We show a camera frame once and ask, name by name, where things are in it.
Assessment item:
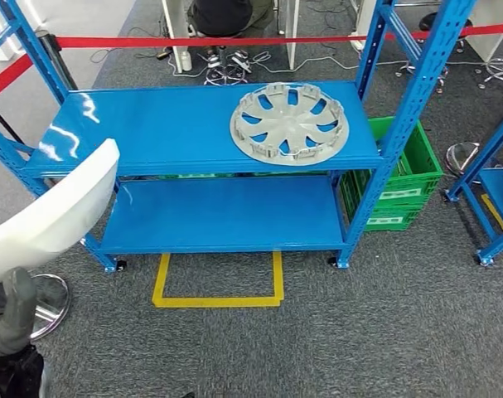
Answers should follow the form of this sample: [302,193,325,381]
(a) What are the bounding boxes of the blue metal shelf rack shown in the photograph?
[444,107,503,269]
[0,0,477,274]

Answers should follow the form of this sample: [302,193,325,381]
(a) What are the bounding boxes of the person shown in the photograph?
[188,0,275,38]

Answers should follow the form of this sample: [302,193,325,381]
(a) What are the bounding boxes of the green plastic crate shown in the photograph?
[340,168,424,233]
[367,116,444,210]

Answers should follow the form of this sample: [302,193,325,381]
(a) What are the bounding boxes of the red barrier belt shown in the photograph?
[54,22,503,51]
[0,53,34,104]

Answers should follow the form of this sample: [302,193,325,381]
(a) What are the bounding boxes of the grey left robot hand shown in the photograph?
[0,267,39,337]

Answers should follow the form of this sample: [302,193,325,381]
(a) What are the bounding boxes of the grey wheel hubcap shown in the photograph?
[229,82,350,167]

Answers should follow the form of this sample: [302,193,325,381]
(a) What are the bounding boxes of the yellow floor tape square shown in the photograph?
[151,251,285,308]

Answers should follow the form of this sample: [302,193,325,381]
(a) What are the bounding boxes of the white plastic body part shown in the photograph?
[0,138,120,287]

